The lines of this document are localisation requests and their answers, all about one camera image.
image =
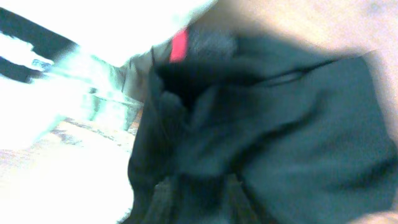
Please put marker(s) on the black leggings with red waistband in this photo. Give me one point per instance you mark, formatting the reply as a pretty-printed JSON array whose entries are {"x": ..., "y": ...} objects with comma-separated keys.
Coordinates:
[{"x": 252, "y": 129}]

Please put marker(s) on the khaki folded garment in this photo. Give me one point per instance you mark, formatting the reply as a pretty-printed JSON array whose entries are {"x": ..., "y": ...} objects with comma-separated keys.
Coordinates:
[{"x": 118, "y": 106}]

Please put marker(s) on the white folded t-shirt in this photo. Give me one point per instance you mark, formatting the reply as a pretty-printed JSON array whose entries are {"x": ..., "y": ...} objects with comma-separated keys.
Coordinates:
[{"x": 107, "y": 34}]

